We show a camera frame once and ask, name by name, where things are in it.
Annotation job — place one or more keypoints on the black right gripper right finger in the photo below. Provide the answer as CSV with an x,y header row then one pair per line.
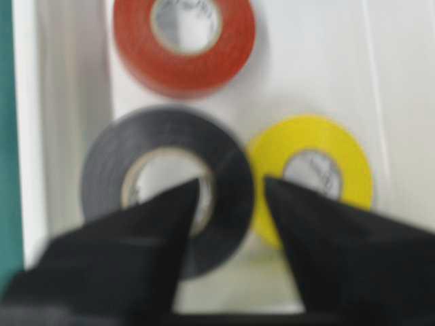
x,y
367,267

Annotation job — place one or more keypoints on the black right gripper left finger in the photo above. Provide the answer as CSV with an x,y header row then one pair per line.
x,y
121,269

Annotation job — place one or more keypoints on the black tape roll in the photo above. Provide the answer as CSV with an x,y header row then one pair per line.
x,y
127,141

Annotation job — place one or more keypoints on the yellow tape roll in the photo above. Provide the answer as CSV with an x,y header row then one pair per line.
x,y
313,152

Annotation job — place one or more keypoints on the red tape roll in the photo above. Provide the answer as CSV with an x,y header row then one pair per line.
x,y
176,74

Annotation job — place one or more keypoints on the white plastic case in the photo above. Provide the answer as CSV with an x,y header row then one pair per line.
x,y
368,65

